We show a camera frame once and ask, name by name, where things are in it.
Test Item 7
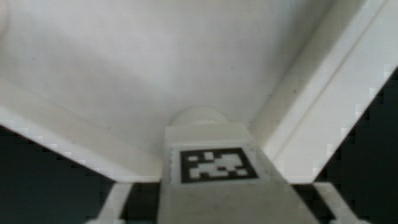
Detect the white table leg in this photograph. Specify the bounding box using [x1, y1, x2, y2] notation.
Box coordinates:
[157, 107, 318, 224]

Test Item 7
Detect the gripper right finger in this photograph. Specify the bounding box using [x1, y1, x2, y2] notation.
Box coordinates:
[313, 182, 372, 224]

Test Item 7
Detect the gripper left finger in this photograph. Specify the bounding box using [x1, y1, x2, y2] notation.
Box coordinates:
[86, 183, 134, 224]

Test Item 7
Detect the white square table top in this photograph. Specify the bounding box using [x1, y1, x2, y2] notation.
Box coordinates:
[0, 0, 398, 183]

